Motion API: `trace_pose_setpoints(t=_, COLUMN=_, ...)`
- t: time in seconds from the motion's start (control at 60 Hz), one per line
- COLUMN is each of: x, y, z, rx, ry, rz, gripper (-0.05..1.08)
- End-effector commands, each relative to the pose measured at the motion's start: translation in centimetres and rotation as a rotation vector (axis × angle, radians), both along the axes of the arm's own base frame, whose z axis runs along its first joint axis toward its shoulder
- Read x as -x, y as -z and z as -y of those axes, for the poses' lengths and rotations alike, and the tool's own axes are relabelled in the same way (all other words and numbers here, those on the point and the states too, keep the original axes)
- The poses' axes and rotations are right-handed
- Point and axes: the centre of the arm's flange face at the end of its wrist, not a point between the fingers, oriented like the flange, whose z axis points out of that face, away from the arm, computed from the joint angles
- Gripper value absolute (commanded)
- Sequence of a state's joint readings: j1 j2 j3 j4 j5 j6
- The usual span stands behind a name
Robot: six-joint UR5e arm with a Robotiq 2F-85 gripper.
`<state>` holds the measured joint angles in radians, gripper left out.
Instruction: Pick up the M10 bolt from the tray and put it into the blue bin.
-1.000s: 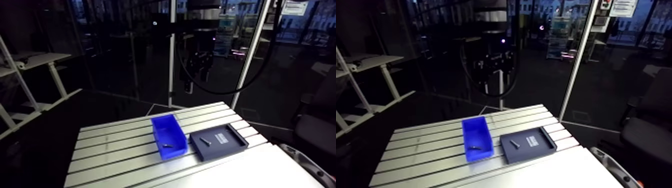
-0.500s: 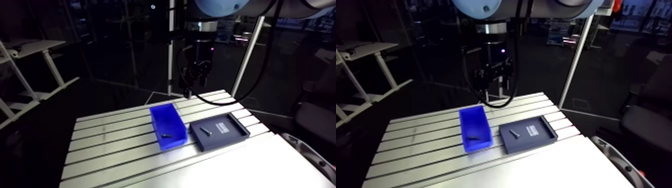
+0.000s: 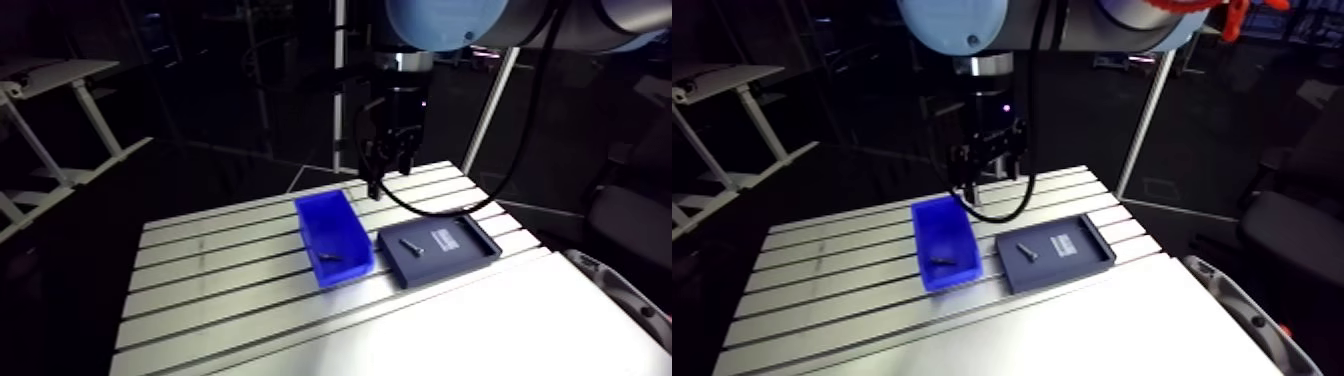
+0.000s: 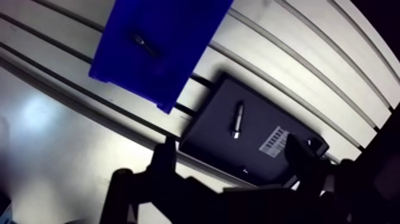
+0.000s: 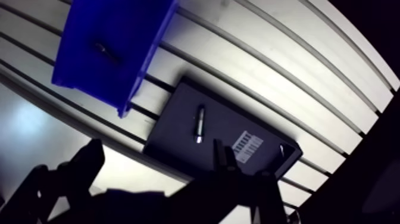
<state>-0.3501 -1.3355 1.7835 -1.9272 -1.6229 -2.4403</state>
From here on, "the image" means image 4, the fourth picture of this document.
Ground dark blue-grey tray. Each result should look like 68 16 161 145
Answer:
178 72 330 189

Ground blue bin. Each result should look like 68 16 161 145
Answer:
88 0 235 114

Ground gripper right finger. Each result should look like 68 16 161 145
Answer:
283 132 376 224

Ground steel bolt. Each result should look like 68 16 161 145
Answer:
130 32 161 59
230 100 245 139

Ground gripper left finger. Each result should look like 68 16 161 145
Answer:
99 135 220 224

